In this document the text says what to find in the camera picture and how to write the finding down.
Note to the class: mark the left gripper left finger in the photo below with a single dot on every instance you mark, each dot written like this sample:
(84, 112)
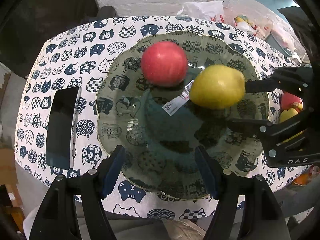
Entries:
(56, 217)

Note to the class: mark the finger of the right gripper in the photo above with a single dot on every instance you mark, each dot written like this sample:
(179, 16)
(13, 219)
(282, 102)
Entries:
(294, 142)
(294, 80)

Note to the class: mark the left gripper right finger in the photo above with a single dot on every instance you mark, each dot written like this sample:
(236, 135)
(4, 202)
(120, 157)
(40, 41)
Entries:
(262, 217)

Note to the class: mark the red apple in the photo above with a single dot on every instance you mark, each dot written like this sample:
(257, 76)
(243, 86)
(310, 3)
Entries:
(164, 64)
(288, 100)

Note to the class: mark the yellow green pear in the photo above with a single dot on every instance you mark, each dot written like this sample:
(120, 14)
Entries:
(218, 87)

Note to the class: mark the black smartphone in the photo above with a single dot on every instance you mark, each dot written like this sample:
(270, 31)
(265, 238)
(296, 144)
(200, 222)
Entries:
(60, 128)

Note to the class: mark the green glass plate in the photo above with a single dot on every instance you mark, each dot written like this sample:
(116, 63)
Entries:
(160, 147)

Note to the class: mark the white plastic shopping bag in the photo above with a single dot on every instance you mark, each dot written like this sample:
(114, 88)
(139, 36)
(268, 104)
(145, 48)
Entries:
(211, 11)

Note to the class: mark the cat pattern tablecloth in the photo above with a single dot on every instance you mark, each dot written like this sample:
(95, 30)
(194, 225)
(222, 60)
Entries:
(82, 57)

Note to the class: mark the black speaker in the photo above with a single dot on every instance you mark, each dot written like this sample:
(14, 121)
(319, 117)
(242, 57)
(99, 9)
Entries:
(107, 12)

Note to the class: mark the black hanging cloth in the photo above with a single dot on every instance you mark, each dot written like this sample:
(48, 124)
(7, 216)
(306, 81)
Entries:
(27, 24)

